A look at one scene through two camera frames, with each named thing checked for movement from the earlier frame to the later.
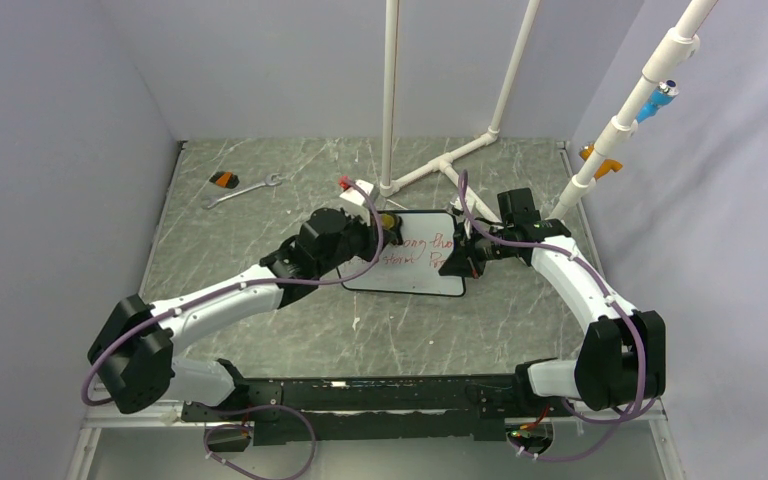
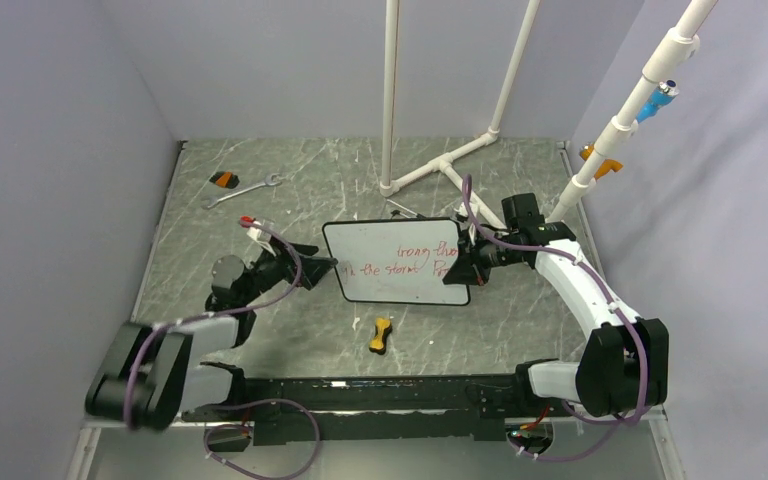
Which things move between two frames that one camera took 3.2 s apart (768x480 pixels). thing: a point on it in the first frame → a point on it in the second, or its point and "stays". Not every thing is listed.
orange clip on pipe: [606, 166] stays
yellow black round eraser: [392, 227] → [378, 342]
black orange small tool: [225, 179] stays
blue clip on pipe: [662, 96] stays
